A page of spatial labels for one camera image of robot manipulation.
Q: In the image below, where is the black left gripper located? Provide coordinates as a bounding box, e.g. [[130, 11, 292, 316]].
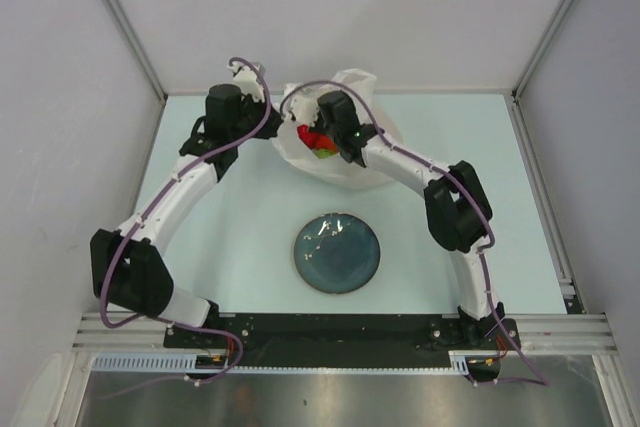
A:
[[229, 89, 283, 145]]

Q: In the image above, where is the fake red pepper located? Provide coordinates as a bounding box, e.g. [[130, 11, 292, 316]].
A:
[[297, 125, 336, 151]]

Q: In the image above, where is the white plastic bag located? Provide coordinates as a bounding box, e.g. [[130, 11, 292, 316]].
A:
[[271, 68, 406, 192]]

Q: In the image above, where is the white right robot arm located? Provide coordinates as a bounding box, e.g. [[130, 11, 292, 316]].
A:
[[317, 90, 498, 348]]

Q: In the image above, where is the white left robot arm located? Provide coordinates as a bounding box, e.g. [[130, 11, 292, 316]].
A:
[[90, 81, 282, 347]]

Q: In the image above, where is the fake green apple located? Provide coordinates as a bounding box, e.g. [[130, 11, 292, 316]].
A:
[[313, 148, 338, 159]]

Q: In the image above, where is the blue ceramic plate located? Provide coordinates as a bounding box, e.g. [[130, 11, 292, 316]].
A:
[[292, 212, 381, 295]]

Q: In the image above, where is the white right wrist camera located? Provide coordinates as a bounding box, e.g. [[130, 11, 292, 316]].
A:
[[289, 88, 319, 127]]

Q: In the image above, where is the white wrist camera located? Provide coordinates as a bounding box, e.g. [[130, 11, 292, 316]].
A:
[[228, 60, 265, 102], [289, 88, 319, 127]]

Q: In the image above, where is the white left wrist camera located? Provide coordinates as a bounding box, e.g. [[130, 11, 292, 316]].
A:
[[228, 60, 265, 102]]

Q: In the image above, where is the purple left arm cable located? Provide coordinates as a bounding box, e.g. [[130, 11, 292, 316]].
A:
[[97, 56, 281, 388]]

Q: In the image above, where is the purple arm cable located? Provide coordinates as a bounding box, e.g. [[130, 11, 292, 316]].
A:
[[97, 56, 281, 388], [279, 79, 549, 388]]

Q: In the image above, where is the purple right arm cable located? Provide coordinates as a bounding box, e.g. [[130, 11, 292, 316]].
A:
[[279, 79, 549, 388]]

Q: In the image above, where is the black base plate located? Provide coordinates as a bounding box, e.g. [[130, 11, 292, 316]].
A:
[[163, 313, 520, 380]]

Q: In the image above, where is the white slotted cable duct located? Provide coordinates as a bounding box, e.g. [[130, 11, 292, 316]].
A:
[[92, 353, 469, 376]]

